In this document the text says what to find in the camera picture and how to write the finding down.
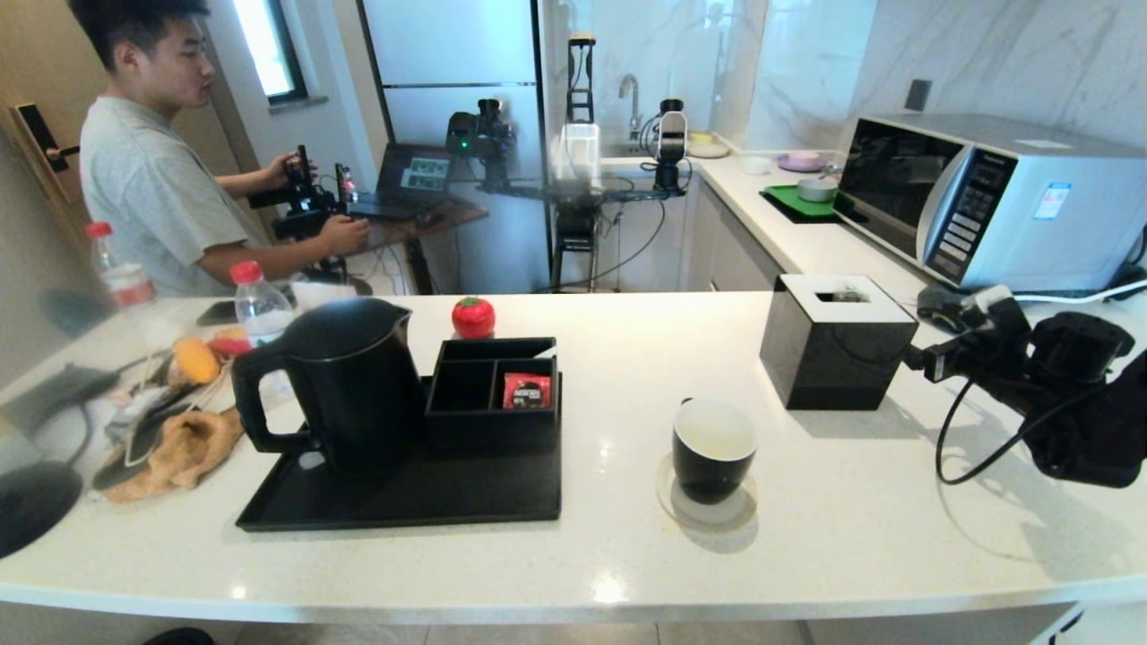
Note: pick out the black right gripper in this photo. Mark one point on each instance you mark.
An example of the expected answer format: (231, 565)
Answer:
(977, 354)

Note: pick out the black electric kettle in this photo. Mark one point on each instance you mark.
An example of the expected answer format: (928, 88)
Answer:
(349, 403)

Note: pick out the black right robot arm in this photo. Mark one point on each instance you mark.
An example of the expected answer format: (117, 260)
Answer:
(1084, 412)

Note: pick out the grey oven mitt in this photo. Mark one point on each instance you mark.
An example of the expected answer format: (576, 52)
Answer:
(941, 309)

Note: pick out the black tissue box white lid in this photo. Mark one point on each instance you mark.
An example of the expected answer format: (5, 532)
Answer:
(833, 358)

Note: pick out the grey small bowl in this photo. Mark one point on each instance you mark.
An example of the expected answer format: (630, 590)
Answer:
(815, 191)

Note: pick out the silver microwave oven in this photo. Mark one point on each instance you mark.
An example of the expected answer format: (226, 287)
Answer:
(1075, 224)

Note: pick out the green tray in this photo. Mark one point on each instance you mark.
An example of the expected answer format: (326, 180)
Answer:
(784, 202)

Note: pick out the white kitchen cabinet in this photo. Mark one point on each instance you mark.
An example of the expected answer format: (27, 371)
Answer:
(735, 251)

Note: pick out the purple plate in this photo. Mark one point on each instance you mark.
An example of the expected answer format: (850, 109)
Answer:
(800, 163)

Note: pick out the black mug white inside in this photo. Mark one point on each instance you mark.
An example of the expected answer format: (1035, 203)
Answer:
(712, 466)

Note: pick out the white small bowl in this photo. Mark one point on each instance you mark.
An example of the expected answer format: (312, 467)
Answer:
(754, 166)

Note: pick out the white round coaster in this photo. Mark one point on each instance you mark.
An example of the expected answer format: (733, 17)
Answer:
(717, 518)

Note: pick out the pale yellow plate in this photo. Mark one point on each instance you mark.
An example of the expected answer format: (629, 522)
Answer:
(708, 145)

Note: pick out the black white robot device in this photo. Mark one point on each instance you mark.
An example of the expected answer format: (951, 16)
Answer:
(670, 143)

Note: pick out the black metal stand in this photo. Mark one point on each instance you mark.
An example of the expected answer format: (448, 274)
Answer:
(573, 237)

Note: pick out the chrome kitchen faucet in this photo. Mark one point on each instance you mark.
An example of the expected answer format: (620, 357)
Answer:
(635, 112)

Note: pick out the white plastic rack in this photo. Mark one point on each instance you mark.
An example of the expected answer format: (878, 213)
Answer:
(581, 152)

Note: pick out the red coffee sachet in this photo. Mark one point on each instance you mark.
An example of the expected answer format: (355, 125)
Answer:
(527, 391)

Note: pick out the black compartment organizer box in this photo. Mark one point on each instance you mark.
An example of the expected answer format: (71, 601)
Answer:
(488, 430)

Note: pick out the red tomato-shaped timer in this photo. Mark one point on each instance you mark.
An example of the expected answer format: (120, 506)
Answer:
(472, 318)

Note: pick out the black device with green light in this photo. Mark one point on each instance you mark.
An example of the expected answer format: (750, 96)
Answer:
(479, 139)

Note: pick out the brown wooden desk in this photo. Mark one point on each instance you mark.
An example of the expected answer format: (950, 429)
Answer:
(448, 219)

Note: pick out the black serving tray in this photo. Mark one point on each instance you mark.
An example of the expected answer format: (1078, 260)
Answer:
(403, 502)

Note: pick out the black laptop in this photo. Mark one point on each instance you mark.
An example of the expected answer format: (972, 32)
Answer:
(412, 175)

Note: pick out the grey refrigerator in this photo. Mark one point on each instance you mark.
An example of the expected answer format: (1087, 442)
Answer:
(448, 54)

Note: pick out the black teleoperation controller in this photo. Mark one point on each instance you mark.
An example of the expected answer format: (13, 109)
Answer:
(305, 202)

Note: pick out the clear water bottle red cap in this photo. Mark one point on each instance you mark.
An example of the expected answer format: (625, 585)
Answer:
(260, 309)
(125, 282)

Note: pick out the pink red toy pepper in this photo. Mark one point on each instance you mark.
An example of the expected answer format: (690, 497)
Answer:
(228, 347)

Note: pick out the black phone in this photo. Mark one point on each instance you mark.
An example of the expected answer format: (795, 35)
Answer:
(218, 313)

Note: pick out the yellow toy corn cob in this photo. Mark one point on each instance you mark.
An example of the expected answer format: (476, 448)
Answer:
(197, 361)

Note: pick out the brown crumpled cloth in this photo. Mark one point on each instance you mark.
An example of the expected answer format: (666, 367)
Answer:
(197, 448)

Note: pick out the person in grey t-shirt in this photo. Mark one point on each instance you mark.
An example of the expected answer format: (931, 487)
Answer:
(161, 197)

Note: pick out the teal chair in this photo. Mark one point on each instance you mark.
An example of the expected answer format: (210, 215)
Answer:
(76, 313)

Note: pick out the grey folded cloth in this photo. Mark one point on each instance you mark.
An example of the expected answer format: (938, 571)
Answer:
(54, 394)

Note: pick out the black round flat object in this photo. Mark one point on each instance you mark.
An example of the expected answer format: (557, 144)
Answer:
(36, 506)

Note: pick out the black wall socket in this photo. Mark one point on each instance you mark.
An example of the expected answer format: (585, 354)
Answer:
(916, 96)

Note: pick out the window with dark frame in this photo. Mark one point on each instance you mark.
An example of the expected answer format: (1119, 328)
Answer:
(263, 45)

